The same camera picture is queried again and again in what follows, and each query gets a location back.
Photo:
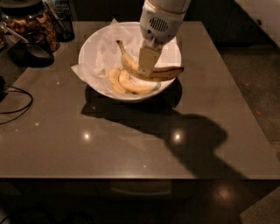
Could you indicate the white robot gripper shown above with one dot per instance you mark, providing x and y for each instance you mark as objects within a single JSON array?
[{"x": 157, "y": 27}]

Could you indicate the yellow banana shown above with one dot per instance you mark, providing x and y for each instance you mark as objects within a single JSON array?
[
  {"x": 113, "y": 77},
  {"x": 157, "y": 74},
  {"x": 127, "y": 84}
]

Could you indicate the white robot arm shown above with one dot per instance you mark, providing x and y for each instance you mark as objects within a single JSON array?
[{"x": 226, "y": 21}]

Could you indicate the white ceramic bowl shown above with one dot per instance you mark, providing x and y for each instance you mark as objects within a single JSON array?
[{"x": 128, "y": 96}]

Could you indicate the white paper liner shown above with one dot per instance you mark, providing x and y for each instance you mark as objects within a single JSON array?
[{"x": 108, "y": 49}]

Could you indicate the black mesh pen holder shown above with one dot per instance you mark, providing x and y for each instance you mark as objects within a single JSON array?
[{"x": 62, "y": 24}]

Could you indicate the glass jar with snacks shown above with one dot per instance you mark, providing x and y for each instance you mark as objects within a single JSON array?
[{"x": 27, "y": 16}]

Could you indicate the silver spoon handle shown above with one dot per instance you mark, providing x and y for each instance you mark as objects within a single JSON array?
[{"x": 13, "y": 33}]

